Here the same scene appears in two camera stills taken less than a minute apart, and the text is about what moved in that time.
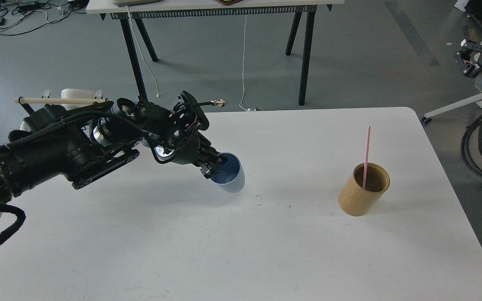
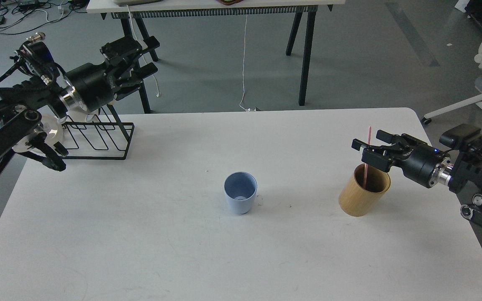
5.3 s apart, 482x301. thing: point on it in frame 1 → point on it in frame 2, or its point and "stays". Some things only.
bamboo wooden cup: (355, 200) stays
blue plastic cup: (231, 177) → (240, 188)
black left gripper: (192, 148) → (92, 83)
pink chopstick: (366, 158) stays
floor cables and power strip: (8, 17) stays
